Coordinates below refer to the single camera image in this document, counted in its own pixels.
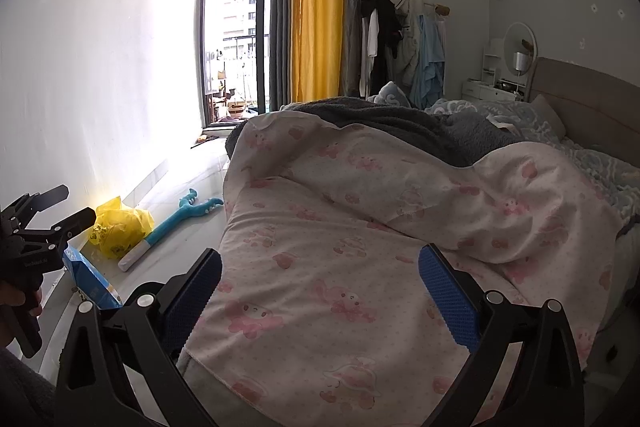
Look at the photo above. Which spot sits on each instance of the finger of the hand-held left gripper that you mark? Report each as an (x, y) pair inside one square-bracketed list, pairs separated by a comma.
[(47, 199), (75, 222)]

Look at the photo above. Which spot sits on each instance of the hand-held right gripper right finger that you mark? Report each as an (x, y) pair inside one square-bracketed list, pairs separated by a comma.
[(447, 297)]

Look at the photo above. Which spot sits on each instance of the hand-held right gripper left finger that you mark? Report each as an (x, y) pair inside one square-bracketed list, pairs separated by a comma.
[(192, 302)]

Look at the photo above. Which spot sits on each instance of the person's left forearm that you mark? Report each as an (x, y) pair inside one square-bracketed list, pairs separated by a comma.
[(25, 392)]

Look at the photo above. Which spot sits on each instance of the person's left hand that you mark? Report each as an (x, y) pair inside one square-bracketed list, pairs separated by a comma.
[(10, 292)]

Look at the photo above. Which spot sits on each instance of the yellow plastic bag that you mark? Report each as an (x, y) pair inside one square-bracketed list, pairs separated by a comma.
[(122, 227)]

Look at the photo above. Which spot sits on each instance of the blue printed packet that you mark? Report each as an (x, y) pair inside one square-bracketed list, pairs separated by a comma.
[(92, 279)]

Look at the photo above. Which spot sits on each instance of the pink printed blanket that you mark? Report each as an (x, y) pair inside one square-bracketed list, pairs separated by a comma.
[(350, 232)]

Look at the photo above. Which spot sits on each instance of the dark thin stick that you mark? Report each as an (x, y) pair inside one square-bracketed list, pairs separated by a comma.
[(210, 142)]

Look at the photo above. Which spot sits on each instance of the grey fleece blanket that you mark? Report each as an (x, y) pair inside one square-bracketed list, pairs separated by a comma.
[(390, 117)]

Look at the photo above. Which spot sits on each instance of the brown plant pot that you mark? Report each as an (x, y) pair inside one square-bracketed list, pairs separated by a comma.
[(236, 109)]

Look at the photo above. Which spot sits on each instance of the grey pillow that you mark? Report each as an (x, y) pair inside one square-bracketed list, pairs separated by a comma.
[(547, 117)]

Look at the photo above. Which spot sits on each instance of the white vanity table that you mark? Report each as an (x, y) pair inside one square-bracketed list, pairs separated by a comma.
[(490, 91)]

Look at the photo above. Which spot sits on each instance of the light blue plush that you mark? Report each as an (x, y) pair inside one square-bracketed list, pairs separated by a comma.
[(390, 94)]

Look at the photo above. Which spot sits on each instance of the light blue hanging shirt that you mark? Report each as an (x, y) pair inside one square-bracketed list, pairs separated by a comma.
[(430, 62)]

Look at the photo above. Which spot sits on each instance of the white desktop organizer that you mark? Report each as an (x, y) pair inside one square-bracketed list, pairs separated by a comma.
[(492, 59)]

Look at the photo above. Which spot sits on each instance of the balcony railing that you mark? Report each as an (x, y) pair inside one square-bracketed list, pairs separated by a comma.
[(245, 47)]

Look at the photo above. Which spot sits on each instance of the beige upholstered headboard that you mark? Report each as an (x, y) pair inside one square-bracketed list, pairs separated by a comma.
[(590, 97)]

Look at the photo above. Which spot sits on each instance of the silver shade table lamp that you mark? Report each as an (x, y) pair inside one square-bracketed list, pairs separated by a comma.
[(521, 62)]

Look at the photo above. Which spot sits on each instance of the grey hanging garment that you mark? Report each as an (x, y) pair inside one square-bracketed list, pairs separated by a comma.
[(356, 52)]

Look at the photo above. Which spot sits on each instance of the beige hanging jacket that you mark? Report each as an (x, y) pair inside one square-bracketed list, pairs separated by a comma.
[(407, 37)]

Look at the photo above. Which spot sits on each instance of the round white mirror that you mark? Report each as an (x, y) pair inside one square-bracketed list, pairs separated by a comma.
[(519, 37)]

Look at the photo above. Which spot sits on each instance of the white hanging garment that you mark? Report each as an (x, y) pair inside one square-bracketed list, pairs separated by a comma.
[(372, 37)]

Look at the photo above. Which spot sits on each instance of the black framed balcony door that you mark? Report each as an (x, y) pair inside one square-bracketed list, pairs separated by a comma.
[(240, 7)]

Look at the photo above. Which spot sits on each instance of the black hanging garment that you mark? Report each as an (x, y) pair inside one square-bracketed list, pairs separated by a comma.
[(385, 32)]

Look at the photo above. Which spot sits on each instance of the white clothes rack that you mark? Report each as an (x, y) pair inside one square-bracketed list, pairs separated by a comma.
[(435, 7)]

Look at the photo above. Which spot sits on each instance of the narrow grey curtain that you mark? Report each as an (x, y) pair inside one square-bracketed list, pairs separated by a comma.
[(282, 7)]

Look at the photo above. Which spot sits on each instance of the yellow curtain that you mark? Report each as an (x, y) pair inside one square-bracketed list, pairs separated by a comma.
[(317, 7)]

